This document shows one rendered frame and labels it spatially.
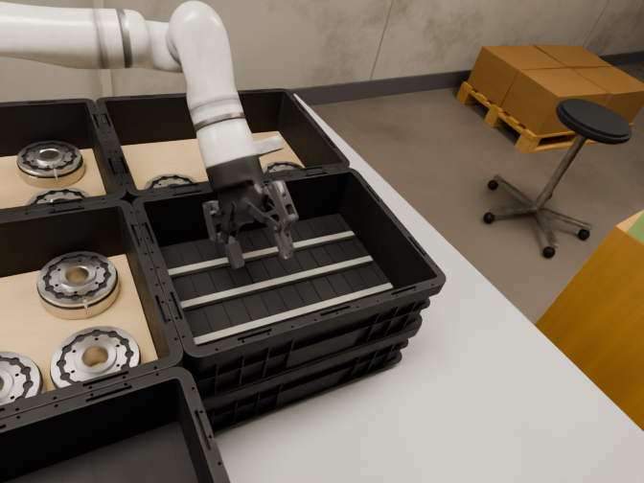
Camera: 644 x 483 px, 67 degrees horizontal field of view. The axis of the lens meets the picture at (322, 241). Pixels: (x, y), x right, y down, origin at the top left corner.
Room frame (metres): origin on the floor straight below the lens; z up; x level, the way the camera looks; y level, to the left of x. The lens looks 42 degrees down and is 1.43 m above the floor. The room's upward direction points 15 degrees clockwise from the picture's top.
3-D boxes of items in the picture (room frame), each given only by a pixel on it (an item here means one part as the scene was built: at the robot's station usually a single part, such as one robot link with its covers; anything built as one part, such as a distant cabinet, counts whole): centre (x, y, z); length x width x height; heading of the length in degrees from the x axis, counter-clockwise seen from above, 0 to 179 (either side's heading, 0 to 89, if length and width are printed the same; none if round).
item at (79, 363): (0.30, 0.23, 0.86); 0.05 x 0.05 x 0.01
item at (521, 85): (3.49, -1.30, 0.20); 1.13 x 0.82 x 0.39; 133
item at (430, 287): (0.53, 0.04, 0.92); 0.40 x 0.30 x 0.02; 128
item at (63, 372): (0.30, 0.23, 0.86); 0.10 x 0.10 x 0.01
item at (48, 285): (0.42, 0.32, 0.86); 0.10 x 0.10 x 0.01
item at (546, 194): (2.18, -1.05, 0.31); 0.58 x 0.55 x 0.62; 171
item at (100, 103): (0.77, 0.23, 0.92); 0.40 x 0.30 x 0.02; 128
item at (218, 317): (0.53, 0.04, 0.87); 0.40 x 0.30 x 0.11; 128
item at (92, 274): (0.42, 0.32, 0.86); 0.05 x 0.05 x 0.01
